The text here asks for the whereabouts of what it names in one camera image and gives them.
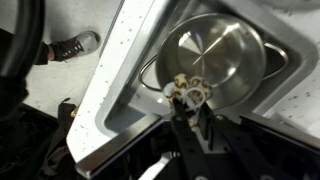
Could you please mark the toy kitchen play set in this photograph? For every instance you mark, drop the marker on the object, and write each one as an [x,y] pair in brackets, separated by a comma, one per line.
[110,76]

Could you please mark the grey toy sink basin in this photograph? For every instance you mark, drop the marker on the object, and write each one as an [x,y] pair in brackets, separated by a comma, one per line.
[250,58]

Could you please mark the small tan toy object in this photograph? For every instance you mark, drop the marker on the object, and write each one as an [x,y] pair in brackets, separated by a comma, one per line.
[191,92]

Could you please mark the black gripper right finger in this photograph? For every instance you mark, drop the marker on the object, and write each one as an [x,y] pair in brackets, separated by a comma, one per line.
[248,159]

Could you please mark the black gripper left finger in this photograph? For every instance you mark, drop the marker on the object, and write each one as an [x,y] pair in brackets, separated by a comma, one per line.
[191,152]

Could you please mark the grey and black sneaker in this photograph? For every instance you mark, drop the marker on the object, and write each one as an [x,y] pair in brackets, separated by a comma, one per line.
[83,44]

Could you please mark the steel pot in sink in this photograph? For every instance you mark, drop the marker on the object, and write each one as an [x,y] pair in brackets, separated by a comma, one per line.
[229,53]

